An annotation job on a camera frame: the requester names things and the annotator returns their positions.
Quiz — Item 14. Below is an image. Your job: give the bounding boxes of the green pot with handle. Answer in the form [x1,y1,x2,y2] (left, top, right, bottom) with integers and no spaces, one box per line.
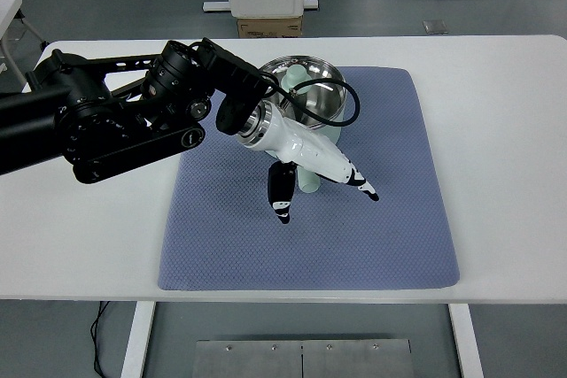
[258,54,348,195]

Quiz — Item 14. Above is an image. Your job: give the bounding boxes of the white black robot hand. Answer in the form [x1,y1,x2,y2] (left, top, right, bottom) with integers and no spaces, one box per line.
[237,101,379,224]

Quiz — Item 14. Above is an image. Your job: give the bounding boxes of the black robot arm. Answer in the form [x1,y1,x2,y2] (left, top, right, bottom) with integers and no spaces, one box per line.
[1,39,276,184]

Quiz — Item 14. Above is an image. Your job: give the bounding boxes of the black floor cable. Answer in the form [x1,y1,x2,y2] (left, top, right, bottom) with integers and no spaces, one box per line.
[89,300,112,378]

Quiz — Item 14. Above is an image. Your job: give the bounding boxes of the blue quilted mat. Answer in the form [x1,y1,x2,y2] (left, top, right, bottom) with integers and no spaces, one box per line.
[158,67,460,290]

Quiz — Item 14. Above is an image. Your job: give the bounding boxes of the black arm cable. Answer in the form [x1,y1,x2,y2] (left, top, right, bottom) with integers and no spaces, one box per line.
[260,72,361,127]

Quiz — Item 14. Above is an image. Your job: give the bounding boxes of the white table leg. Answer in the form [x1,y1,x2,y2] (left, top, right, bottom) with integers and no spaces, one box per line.
[447,304,484,378]
[120,301,157,378]

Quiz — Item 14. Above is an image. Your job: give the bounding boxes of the white side table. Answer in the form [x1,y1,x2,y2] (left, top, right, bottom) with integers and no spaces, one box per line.
[1,0,49,88]

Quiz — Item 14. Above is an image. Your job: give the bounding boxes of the white table leg right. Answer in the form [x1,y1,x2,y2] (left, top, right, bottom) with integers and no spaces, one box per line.
[447,304,484,378]

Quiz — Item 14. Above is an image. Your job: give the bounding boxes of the floor outlet cover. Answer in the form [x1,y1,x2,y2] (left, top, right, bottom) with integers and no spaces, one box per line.
[423,19,449,35]

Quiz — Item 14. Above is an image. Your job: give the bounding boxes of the cardboard box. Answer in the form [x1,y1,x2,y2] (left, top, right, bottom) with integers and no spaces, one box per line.
[237,16,303,39]

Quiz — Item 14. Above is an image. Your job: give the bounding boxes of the white table leg left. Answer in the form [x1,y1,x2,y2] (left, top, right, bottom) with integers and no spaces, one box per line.
[120,301,157,378]

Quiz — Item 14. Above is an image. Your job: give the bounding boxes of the glass lid green knob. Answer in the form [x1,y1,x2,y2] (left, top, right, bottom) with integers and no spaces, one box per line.
[260,56,347,122]

